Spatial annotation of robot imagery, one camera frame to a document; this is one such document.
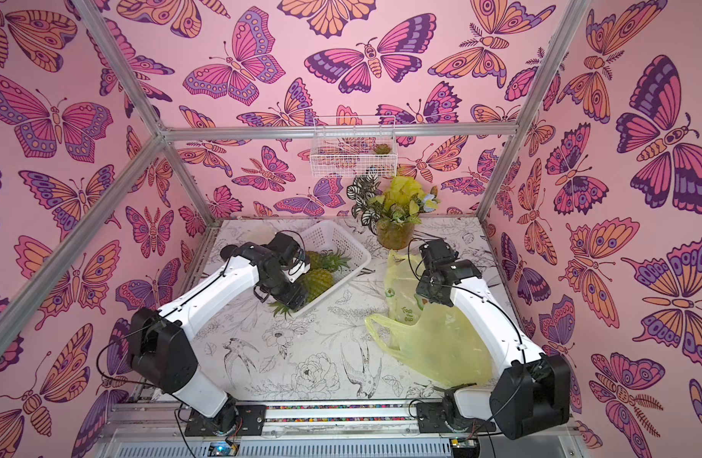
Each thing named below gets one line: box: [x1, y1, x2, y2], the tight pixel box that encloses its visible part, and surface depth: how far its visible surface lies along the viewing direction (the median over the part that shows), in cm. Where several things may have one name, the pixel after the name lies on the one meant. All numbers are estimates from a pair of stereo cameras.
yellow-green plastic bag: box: [364, 249, 495, 389], surface depth 81 cm
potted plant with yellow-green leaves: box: [347, 174, 442, 250], surface depth 99 cm
